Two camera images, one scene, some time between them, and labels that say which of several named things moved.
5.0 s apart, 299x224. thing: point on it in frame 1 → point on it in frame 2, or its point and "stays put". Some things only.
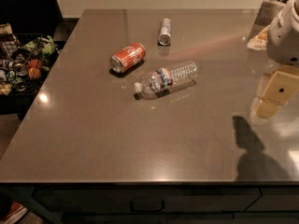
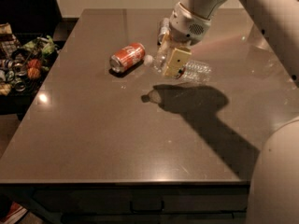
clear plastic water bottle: [156, 81] → [194, 72]
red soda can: [127, 57] stays put
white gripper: [284, 41] → [187, 28]
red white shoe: [16, 212] stays put
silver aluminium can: [164, 36] stays put
